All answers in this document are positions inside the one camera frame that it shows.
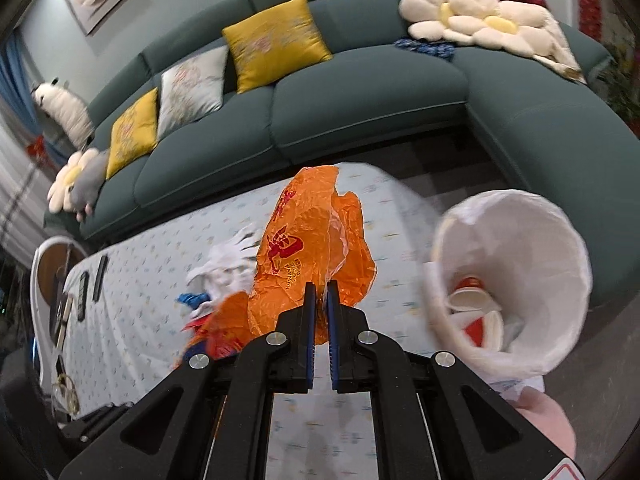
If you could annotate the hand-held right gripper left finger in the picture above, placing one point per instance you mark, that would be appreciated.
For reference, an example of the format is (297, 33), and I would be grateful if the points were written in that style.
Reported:
(311, 355)

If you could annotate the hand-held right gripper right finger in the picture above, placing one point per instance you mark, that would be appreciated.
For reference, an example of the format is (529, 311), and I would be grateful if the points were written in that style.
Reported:
(332, 360)

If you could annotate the orange plastic bag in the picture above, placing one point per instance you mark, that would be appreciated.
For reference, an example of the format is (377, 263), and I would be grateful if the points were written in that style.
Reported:
(300, 240)
(225, 327)

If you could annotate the red paper cup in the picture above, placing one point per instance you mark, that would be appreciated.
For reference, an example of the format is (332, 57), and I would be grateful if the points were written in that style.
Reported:
(465, 300)
(480, 332)

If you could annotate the trash bin with white liner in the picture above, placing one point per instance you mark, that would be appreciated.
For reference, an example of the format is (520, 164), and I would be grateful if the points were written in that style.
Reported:
(540, 240)

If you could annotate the blue and white wrapper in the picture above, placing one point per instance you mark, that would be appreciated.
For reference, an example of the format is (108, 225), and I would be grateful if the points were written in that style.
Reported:
(192, 302)

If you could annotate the pink fleece clothing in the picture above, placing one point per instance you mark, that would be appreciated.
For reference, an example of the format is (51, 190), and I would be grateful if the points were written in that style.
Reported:
(545, 420)

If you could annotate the green sectional sofa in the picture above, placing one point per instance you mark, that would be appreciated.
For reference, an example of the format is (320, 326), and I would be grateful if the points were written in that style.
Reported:
(350, 95)

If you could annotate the small yellow embroidered cushion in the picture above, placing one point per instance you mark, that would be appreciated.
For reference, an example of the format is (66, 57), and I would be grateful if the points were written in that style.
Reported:
(131, 132)

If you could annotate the white embroidered cushion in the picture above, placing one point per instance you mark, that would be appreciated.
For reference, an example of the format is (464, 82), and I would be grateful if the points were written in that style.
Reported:
(192, 87)

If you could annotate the small white flower cushion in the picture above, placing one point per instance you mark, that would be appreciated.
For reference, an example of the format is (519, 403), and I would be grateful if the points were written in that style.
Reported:
(62, 182)

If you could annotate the large yellow embroidered cushion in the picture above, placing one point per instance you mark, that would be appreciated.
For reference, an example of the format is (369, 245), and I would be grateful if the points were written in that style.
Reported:
(275, 42)

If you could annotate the blue patterned cloth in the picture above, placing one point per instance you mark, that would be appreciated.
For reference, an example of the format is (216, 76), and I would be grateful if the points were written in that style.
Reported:
(425, 49)

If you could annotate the white sheer curtain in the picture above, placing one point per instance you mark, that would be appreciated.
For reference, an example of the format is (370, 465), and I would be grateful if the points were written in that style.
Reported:
(17, 200)

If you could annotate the red hanging ornament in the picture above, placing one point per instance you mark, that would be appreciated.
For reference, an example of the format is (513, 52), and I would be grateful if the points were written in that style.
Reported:
(37, 146)

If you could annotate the white panda plush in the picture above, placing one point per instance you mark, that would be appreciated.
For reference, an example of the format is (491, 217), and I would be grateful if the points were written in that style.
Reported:
(65, 110)

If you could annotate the beige quilted blanket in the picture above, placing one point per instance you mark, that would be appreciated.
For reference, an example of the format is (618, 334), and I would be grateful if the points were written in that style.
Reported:
(565, 55)

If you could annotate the blue curtain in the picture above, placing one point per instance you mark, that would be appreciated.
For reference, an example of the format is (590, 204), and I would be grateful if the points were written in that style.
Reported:
(15, 75)

